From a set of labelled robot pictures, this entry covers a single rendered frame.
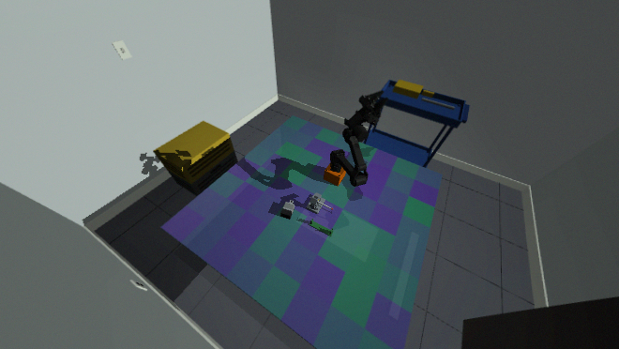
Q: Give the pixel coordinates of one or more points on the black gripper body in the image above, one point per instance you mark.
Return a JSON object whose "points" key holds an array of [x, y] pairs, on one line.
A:
{"points": [[366, 106]]}

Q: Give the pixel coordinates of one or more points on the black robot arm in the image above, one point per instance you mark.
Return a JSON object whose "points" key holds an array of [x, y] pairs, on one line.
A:
{"points": [[354, 134]]}

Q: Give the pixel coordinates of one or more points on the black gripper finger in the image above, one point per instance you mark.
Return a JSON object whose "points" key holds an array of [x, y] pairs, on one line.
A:
{"points": [[379, 105], [373, 97]]}

